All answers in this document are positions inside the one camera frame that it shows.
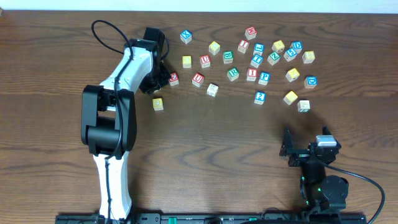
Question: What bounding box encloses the blue T wooden block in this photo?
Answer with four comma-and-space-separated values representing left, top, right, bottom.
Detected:
251, 54, 264, 68

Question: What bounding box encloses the blue D block lower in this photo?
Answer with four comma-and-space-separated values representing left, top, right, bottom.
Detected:
304, 76, 318, 89

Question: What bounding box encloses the yellow 8 wooden block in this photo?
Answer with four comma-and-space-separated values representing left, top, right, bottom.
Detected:
302, 51, 315, 64

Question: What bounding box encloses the yellow S wooden block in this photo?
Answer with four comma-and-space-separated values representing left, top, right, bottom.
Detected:
284, 91, 298, 105

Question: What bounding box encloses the yellow block upper middle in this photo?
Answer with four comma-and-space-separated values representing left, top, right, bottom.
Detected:
209, 41, 221, 55

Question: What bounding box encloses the yellow O wooden block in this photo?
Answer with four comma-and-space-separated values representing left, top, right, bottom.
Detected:
182, 55, 192, 68

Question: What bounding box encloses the blue d block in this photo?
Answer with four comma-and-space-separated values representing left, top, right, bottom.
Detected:
290, 41, 303, 54
304, 76, 318, 89

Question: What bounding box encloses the red E wooden block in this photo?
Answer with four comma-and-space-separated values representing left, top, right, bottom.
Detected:
169, 72, 179, 86

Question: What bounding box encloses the red H wooden block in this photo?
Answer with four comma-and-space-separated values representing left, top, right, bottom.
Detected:
244, 26, 257, 40

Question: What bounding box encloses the yellow G wooden block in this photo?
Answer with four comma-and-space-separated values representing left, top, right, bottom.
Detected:
152, 98, 164, 111

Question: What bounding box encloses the wood L top block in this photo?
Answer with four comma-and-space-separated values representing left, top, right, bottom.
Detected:
297, 100, 310, 113

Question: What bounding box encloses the blue 5 wooden block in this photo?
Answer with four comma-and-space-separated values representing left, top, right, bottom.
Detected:
284, 48, 297, 62

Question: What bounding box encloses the blue X wooden block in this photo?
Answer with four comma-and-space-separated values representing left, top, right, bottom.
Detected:
180, 30, 192, 44

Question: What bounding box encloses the plain wood top block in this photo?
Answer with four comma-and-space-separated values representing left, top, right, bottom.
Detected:
206, 83, 219, 97

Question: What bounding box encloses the red I block upper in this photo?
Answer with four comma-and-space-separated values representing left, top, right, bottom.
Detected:
238, 40, 249, 54

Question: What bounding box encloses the red U block lower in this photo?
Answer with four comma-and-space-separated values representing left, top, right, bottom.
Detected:
192, 73, 205, 87

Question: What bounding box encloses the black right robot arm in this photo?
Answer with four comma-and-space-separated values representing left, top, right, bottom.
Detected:
279, 126, 349, 212

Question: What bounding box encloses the green R wooden block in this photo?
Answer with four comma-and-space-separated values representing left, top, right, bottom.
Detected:
227, 67, 239, 82

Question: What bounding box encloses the red u block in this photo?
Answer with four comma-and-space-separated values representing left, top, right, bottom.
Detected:
200, 55, 211, 68
192, 73, 205, 87

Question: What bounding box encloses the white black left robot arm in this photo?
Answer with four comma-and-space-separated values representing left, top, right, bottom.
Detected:
81, 38, 170, 223

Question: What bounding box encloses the blue P wooden block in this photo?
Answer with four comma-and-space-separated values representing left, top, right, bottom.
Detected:
258, 72, 271, 85

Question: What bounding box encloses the green Z wooden block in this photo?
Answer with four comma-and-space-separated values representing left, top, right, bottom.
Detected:
267, 52, 280, 65

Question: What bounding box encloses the yellow block near D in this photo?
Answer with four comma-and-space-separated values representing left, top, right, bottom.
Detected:
272, 40, 285, 54

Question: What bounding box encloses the red I block lower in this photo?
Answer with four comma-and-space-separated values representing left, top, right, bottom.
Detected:
246, 68, 257, 82

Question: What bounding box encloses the green B wooden block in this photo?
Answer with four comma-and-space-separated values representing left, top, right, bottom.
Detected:
223, 50, 234, 63

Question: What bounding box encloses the blue L wooden block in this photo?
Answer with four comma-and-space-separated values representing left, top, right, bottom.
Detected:
253, 43, 265, 56

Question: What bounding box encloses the blue 2 wooden block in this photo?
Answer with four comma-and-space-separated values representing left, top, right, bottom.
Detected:
254, 91, 266, 105

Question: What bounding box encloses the blue D block upper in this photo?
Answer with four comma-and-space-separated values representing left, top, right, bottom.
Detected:
290, 41, 303, 54

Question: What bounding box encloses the red i block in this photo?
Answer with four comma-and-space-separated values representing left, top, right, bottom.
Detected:
238, 40, 249, 54
246, 68, 257, 82

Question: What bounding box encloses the yellow A wooden block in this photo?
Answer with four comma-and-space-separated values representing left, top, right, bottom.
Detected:
285, 68, 300, 82

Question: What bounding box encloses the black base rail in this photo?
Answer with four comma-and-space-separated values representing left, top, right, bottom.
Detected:
55, 211, 366, 224

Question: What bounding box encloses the red U block upper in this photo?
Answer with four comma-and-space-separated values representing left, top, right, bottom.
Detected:
200, 55, 211, 68

